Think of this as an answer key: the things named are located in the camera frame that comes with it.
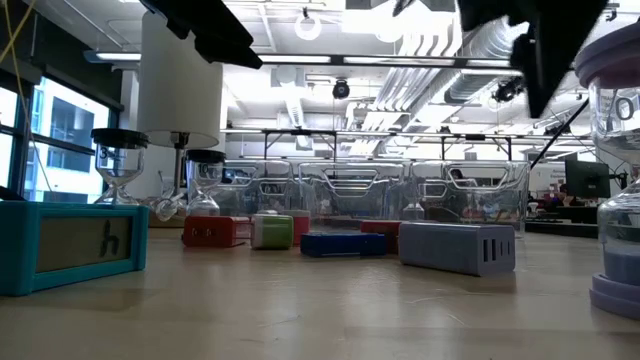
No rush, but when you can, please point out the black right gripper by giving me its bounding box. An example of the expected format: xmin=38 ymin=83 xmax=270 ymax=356
xmin=457 ymin=0 xmax=609 ymax=120

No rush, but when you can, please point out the blue sand hourglass marked 10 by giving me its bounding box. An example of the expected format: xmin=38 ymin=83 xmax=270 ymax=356
xmin=184 ymin=148 xmax=227 ymax=217

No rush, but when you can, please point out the green sand hourglass marked 3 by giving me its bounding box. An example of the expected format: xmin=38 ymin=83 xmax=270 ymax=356
xmin=90 ymin=127 xmax=150 ymax=206

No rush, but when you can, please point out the green white adapter cube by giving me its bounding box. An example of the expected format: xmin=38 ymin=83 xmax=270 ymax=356
xmin=250 ymin=209 xmax=295 ymax=251

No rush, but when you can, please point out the pink white adapter cube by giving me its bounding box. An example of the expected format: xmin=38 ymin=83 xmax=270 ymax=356
xmin=282 ymin=208 xmax=312 ymax=247

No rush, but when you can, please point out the blue rectangular box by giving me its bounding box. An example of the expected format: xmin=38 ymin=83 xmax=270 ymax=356
xmin=299 ymin=231 xmax=389 ymax=259

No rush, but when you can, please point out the red rectangular box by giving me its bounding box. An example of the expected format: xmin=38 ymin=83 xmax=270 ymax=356
xmin=359 ymin=219 xmax=401 ymax=255

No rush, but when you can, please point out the lavender box with slots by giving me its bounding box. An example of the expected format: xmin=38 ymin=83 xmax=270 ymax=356
xmin=398 ymin=221 xmax=517 ymax=278

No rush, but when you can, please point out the teal digital clock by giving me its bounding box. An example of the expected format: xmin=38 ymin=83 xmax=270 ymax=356
xmin=0 ymin=200 xmax=150 ymax=297

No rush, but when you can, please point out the black ceiling spotlight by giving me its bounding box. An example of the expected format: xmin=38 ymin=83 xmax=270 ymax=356
xmin=491 ymin=73 xmax=529 ymax=105

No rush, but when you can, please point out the long linear ceiling light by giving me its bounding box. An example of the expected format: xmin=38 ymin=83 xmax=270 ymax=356
xmin=259 ymin=52 xmax=576 ymax=69

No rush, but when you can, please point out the white cylinder shade table lamp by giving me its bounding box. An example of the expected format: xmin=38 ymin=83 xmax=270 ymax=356
xmin=134 ymin=10 xmax=224 ymax=229

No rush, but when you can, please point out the fluorescent ceiling light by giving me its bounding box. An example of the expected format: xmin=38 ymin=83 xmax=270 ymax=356
xmin=83 ymin=49 xmax=144 ymax=65

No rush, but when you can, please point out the black computer monitor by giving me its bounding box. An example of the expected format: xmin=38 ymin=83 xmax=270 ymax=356
xmin=564 ymin=158 xmax=612 ymax=200

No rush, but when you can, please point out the clear plastic bin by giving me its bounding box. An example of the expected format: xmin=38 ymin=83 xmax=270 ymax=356
xmin=219 ymin=158 xmax=302 ymax=221
xmin=407 ymin=159 xmax=531 ymax=237
xmin=298 ymin=160 xmax=409 ymax=234

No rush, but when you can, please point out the person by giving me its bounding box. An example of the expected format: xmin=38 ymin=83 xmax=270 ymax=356
xmin=549 ymin=182 xmax=576 ymax=209

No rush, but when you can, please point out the red plug adapter box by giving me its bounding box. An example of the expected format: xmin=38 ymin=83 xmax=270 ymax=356
xmin=182 ymin=214 xmax=252 ymax=249

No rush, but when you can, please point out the black desk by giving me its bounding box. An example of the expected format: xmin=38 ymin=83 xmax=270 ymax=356
xmin=524 ymin=204 xmax=600 ymax=240

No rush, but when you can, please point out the white ring ceiling fixture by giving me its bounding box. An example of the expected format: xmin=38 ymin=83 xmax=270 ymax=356
xmin=293 ymin=9 xmax=324 ymax=42

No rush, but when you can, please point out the white ceiling duct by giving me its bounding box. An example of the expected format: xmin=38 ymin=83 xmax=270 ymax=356
xmin=272 ymin=64 xmax=307 ymax=130

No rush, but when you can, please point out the thin black taut cable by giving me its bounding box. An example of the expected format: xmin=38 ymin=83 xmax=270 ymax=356
xmin=529 ymin=98 xmax=591 ymax=171

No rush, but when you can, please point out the black metal rack frame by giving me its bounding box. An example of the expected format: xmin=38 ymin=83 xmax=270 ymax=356
xmin=222 ymin=127 xmax=514 ymax=162

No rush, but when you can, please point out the black ceiling dome camera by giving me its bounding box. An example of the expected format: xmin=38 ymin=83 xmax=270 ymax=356
xmin=331 ymin=78 xmax=352 ymax=101

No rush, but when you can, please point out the white lamp cable bundle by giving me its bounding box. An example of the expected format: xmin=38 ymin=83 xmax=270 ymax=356
xmin=147 ymin=169 xmax=189 ymax=223

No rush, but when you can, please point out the thin yellow hanging cable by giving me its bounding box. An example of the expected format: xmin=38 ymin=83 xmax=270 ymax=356
xmin=0 ymin=0 xmax=54 ymax=194

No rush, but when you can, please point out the large window dark frame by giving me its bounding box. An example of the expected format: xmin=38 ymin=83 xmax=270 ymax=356
xmin=0 ymin=74 xmax=122 ymax=205

